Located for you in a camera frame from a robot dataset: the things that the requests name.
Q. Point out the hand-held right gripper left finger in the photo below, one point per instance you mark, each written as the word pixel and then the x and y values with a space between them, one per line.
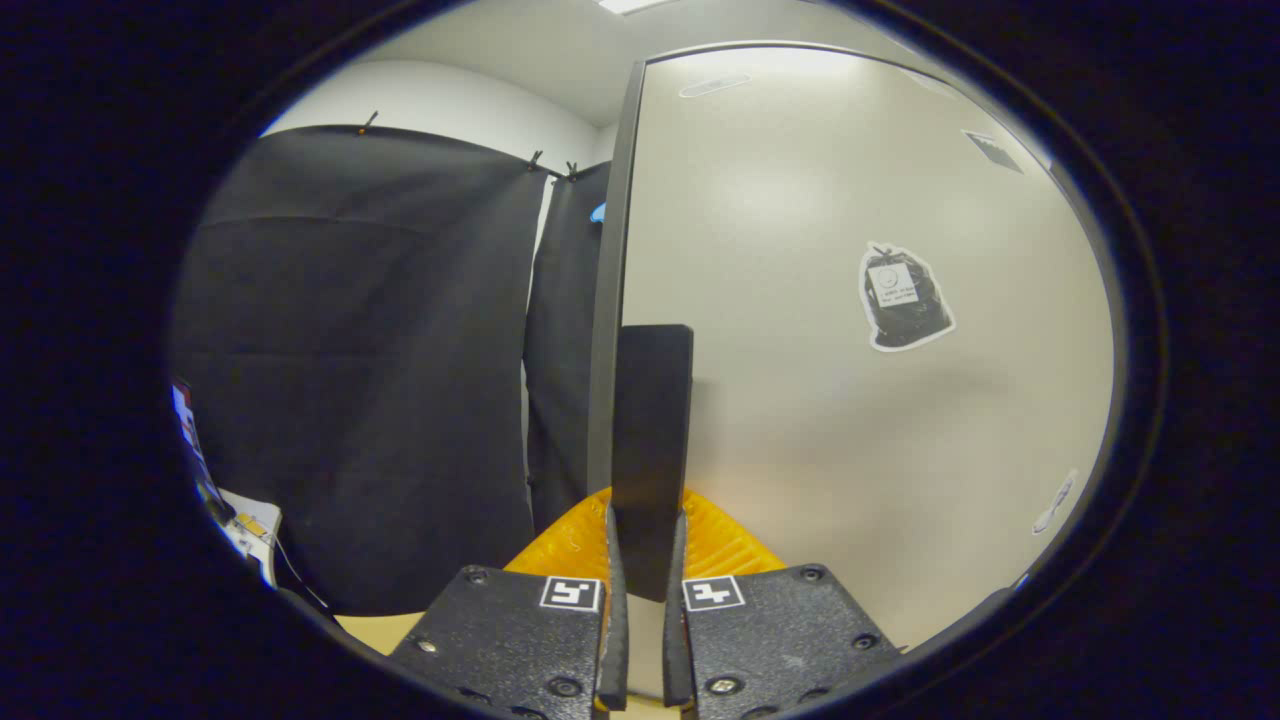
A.
pixel 510 640

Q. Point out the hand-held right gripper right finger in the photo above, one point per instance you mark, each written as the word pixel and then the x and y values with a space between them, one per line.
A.
pixel 780 640

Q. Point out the grey cabinet door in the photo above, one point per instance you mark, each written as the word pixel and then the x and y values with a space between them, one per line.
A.
pixel 800 420

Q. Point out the black backdrop cloth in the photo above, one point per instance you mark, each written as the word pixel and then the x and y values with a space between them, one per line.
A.
pixel 370 380

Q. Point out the long ceiling light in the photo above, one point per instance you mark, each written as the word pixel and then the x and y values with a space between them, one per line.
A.
pixel 630 4

